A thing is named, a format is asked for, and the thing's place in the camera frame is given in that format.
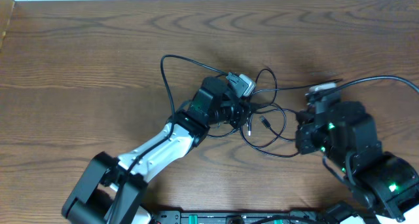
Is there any black USB cable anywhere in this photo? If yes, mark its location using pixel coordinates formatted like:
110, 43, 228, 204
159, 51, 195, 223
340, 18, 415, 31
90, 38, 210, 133
206, 67, 343, 159

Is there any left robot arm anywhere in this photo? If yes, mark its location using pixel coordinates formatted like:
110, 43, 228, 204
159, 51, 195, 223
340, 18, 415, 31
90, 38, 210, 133
62, 74, 255, 223

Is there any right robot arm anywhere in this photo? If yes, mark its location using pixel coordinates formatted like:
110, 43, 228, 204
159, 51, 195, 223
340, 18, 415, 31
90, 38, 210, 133
295, 100, 418, 223

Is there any cardboard box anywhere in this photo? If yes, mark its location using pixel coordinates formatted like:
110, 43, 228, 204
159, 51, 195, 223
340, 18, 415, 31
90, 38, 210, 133
0, 0, 15, 47

